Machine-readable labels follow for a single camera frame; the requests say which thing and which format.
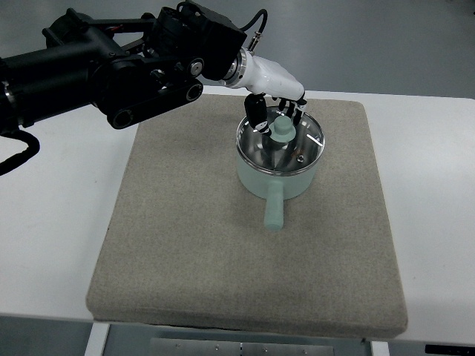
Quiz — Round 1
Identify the mint green pot with handle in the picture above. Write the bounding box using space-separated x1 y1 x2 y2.
236 151 318 231

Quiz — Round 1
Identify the beige fabric mat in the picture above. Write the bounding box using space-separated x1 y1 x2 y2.
86 95 408 338

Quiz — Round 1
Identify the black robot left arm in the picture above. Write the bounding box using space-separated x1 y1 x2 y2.
1 1 246 174

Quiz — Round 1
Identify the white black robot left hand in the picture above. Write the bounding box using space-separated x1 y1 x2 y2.
221 48 307 136

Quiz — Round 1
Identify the metal bracket under table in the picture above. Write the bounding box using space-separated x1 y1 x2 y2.
148 338 335 356

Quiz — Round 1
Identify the glass lid with green knob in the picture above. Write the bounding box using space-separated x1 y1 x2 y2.
236 106 325 176

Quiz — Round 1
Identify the white table frame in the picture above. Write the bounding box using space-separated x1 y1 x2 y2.
84 323 111 356

